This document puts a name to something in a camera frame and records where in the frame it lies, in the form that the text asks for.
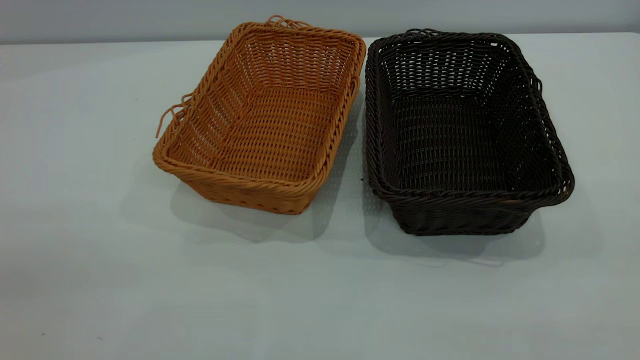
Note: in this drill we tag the orange woven wicker basket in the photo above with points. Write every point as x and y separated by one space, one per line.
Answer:
280 130

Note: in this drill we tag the dark brown woven wicker basket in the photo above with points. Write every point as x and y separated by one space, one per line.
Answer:
450 145

